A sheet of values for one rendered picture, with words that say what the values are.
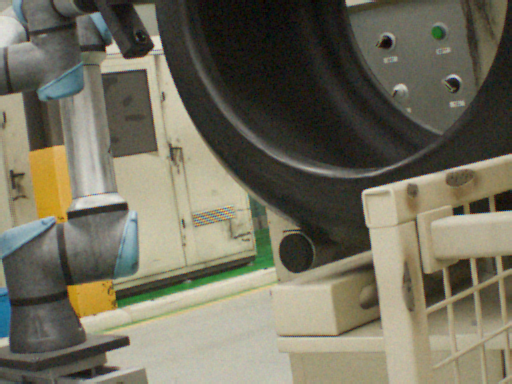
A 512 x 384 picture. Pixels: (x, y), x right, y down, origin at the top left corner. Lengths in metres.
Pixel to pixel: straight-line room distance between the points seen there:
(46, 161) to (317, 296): 5.95
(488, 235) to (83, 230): 1.44
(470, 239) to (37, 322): 1.46
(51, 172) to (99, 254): 5.17
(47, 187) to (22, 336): 5.22
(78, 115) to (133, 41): 0.49
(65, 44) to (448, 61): 0.73
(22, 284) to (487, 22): 0.95
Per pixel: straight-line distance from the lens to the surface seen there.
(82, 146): 1.89
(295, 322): 1.19
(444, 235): 0.49
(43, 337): 1.89
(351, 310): 1.18
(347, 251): 1.22
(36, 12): 1.55
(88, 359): 1.90
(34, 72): 1.55
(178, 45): 1.20
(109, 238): 1.86
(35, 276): 1.88
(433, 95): 1.95
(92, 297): 7.10
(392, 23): 1.99
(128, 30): 1.44
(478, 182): 0.55
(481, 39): 1.44
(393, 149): 1.37
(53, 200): 7.05
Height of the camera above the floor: 1.03
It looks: 3 degrees down
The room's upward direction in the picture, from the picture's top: 9 degrees counter-clockwise
